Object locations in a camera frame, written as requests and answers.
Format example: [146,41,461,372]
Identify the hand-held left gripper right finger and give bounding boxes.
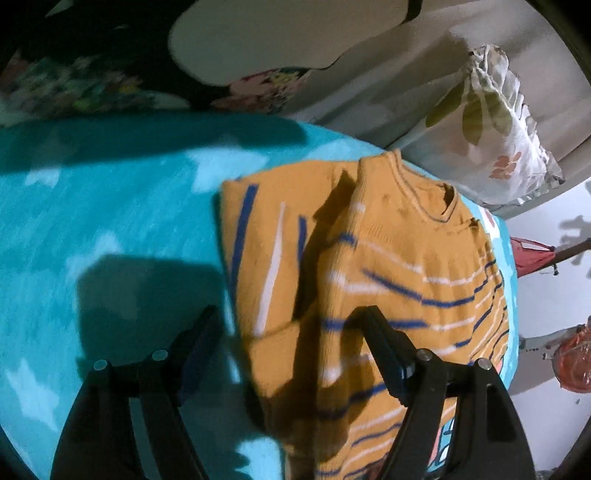
[346,305,539,480]

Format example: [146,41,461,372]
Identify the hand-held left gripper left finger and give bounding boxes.
[50,305,227,480]

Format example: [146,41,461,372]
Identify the yellow striped sweater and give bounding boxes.
[217,150,511,480]

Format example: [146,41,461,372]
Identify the grey metal stand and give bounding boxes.
[517,325,588,360]

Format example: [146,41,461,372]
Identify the turquoise blanket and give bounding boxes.
[0,113,522,480]

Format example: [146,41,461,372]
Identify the red cloth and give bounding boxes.
[510,236,560,278]

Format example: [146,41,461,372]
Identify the orange plastic bag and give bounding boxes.
[553,323,591,394]

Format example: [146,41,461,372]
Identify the white leaf-print pillow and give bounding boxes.
[396,44,566,209]

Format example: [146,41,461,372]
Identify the black floral pillow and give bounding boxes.
[0,0,428,129]

